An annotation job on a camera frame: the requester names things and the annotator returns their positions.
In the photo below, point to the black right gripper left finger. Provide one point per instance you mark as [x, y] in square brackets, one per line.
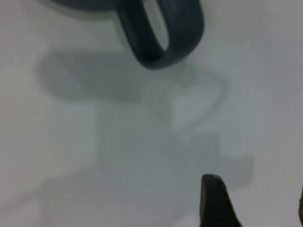
[215, 205]

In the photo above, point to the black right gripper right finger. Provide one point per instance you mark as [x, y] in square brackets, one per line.
[301, 208]

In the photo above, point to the dark grey ceramic mug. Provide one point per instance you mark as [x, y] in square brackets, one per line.
[184, 35]

